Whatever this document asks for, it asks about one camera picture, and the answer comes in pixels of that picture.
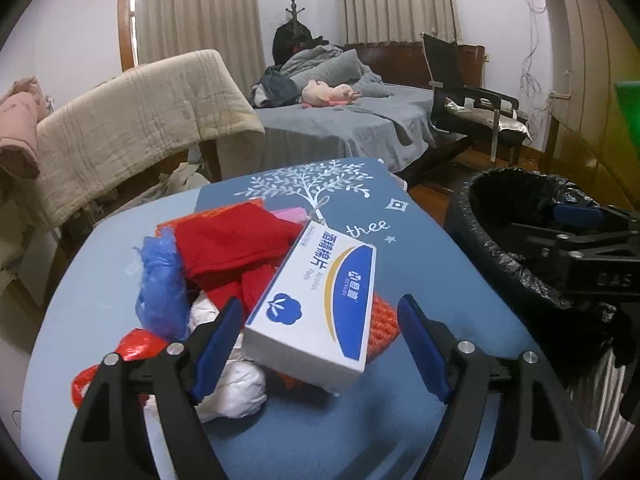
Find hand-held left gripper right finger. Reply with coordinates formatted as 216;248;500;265
397;294;587;480

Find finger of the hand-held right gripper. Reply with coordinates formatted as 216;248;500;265
550;200;640;235
495;222;640;261

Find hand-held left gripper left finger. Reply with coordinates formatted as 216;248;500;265
59;296;246;480

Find bin with black liner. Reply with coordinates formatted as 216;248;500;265
444;169;640;441

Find blue plastic bag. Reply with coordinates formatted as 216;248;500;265
134;234;193;341

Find white and blue cardboard box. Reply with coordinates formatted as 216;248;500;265
241;220;377;396

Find red cloth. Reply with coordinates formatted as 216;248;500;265
172;202;306;318

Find white plastic bag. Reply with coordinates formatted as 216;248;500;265
145;292;268;421

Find orange foam net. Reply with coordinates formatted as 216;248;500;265
155;197;401;391

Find red plastic bag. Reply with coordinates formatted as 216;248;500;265
70;327;171;408

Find blue printed tablecloth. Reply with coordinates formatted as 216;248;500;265
20;157;606;480

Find silver seat cushion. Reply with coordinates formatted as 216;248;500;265
445;100;531;143

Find wooden wardrobe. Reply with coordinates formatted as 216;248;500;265
542;0;640;211

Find cream cloth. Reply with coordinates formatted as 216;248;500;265
95;162;212;216

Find wooden chair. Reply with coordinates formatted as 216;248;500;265
47;137;223;291

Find black office chair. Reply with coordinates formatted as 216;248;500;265
421;33;530;167

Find bed with grey sheet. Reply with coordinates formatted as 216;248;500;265
255;82;471;171

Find wooden headboard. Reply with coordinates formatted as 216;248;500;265
345;42;486;91

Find white cloth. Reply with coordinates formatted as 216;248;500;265
0;195;31;286

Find beige blanket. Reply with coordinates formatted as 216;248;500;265
36;49;266;231

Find pink plush toy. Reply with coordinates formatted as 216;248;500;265
300;80;363;109

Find grey duvet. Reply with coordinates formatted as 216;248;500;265
277;44;391;98

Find pile of dark clothes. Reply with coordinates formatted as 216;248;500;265
250;65;306;108

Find beige curtain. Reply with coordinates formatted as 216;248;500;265
135;0;266;81
341;0;463;46

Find pink padded jacket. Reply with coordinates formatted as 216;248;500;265
0;76;43;178

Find black garment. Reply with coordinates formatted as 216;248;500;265
272;22;326;66

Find wooden coat rack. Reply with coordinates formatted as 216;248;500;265
286;0;311;36

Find hanging white cables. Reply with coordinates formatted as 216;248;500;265
517;0;548;126

